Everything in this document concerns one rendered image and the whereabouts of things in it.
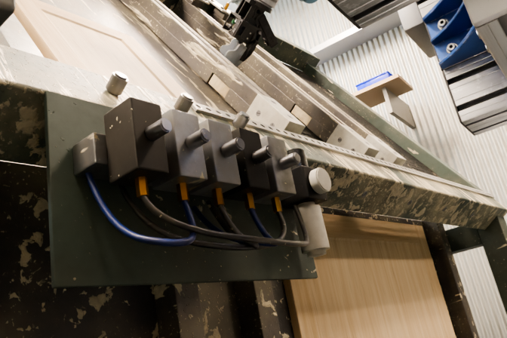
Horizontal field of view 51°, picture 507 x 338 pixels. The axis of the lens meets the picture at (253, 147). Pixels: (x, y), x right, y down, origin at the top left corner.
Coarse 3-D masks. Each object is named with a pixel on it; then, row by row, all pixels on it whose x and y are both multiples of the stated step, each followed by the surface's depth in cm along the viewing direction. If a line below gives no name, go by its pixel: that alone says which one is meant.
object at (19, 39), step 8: (8, 24) 81; (16, 24) 83; (0, 32) 77; (8, 32) 78; (16, 32) 80; (24, 32) 82; (0, 40) 76; (8, 40) 75; (16, 40) 77; (24, 40) 79; (16, 48) 74; (24, 48) 76; (32, 48) 78; (40, 56) 77
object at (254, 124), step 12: (192, 108) 92; (204, 108) 94; (228, 120) 97; (252, 120) 105; (276, 132) 108; (288, 132) 114; (312, 144) 117; (324, 144) 123; (360, 156) 134; (396, 168) 148; (408, 168) 159; (444, 180) 178; (480, 192) 201
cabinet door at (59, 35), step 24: (24, 0) 105; (24, 24) 96; (48, 24) 100; (72, 24) 110; (96, 24) 119; (48, 48) 88; (72, 48) 96; (96, 48) 104; (120, 48) 114; (96, 72) 92; (144, 72) 108
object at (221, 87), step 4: (212, 76) 136; (216, 76) 135; (212, 80) 135; (216, 80) 134; (220, 80) 133; (212, 84) 135; (216, 84) 134; (220, 84) 133; (224, 84) 132; (216, 88) 134; (220, 88) 133; (224, 88) 132; (228, 88) 131; (220, 92) 133; (224, 92) 132; (224, 96) 132
